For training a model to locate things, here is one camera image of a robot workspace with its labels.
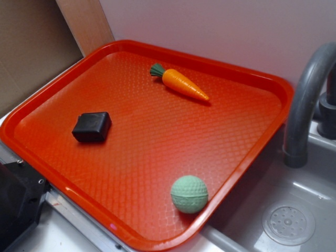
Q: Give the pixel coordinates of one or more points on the green dimpled ball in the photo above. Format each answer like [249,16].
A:
[189,194]

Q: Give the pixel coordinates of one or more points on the grey curved faucet spout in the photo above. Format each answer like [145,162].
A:
[312,84]

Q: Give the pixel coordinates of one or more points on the black rectangular block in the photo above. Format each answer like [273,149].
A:
[92,127]

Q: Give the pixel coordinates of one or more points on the grey toy sink basin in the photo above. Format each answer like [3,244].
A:
[237,226]

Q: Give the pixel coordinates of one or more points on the orange toy carrot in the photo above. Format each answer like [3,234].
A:
[178,82]

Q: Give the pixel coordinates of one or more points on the brown cardboard panel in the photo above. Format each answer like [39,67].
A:
[36,46]

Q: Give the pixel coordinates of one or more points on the light wooden board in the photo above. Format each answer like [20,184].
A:
[87,22]

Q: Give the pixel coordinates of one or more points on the red plastic serving tray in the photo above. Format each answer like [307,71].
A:
[157,136]

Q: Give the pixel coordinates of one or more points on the round sink drain cover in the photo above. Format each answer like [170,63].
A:
[288,223]

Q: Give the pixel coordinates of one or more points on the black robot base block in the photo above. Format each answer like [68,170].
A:
[23,192]

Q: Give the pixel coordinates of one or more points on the dark grey faucet handle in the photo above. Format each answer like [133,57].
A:
[326,128]

